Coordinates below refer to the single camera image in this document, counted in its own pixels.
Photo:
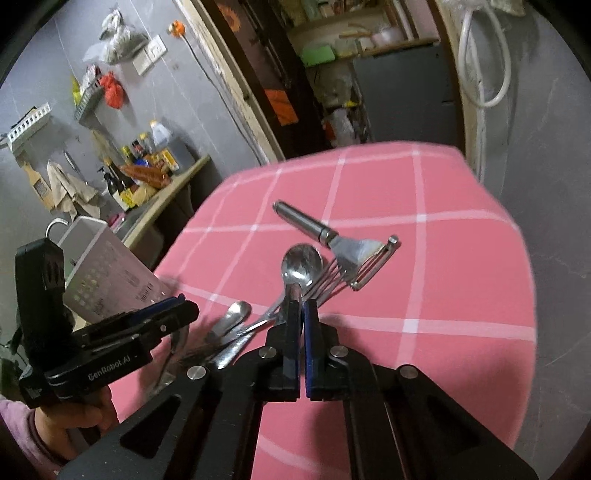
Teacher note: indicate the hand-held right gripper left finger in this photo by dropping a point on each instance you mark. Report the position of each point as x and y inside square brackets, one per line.
[293, 350]

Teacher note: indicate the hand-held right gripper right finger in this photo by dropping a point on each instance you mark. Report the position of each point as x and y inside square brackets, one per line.
[312, 355]

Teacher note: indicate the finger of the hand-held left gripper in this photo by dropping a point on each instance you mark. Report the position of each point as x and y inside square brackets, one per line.
[152, 306]
[166, 321]

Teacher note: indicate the white plastic utensil basket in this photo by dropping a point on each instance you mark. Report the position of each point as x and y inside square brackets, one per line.
[106, 267]

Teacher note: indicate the small steel spoon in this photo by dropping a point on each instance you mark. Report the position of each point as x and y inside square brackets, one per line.
[238, 311]

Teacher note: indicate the large steel spoon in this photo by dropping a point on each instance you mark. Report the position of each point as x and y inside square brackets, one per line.
[301, 265]

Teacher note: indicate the steel peeler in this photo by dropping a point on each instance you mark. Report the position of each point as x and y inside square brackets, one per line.
[304, 224]

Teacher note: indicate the person's left forearm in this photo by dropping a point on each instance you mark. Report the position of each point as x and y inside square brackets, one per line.
[18, 429]

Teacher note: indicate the person's left hand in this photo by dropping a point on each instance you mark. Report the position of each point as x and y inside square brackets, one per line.
[74, 424]

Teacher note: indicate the beige hanging cloth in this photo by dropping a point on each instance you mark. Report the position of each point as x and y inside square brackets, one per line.
[69, 189]

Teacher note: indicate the wooden hanging board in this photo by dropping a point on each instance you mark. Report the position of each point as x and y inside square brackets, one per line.
[39, 184]

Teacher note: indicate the pink checked tablecloth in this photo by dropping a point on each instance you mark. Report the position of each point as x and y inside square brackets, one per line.
[392, 277]

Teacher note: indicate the wooden kitchen counter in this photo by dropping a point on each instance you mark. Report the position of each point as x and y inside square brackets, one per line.
[171, 194]

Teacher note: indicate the row of sauce bottles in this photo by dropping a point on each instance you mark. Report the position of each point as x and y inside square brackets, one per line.
[117, 184]

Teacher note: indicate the orange snack packets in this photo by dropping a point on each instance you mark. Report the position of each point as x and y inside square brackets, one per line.
[147, 173]

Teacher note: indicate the large cooking oil bottle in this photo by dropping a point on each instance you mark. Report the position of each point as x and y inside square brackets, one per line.
[173, 150]

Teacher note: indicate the red plastic bag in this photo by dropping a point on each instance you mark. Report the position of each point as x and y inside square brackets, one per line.
[112, 90]

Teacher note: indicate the white plastic bag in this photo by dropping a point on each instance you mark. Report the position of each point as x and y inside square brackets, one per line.
[344, 127]

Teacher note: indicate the orange sign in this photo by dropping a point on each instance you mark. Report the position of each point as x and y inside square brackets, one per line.
[280, 107]

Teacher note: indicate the clear plastic bag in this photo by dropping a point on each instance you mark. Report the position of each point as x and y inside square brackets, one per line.
[117, 39]

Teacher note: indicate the grey cabinet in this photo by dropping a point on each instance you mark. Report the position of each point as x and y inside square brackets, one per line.
[406, 92]

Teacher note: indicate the green box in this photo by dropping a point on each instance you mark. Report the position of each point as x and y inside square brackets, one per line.
[318, 55]

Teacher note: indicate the wooden shelf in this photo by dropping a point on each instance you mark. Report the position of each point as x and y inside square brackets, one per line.
[369, 48]

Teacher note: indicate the white wall rack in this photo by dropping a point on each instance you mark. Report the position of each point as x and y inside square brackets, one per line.
[27, 127]

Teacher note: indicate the grey wall rack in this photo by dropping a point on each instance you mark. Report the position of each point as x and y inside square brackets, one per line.
[87, 104]

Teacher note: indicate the wooden door frame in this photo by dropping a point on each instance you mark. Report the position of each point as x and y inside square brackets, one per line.
[240, 97]

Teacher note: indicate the white wall switch plate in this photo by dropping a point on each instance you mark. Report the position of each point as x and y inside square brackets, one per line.
[150, 55]

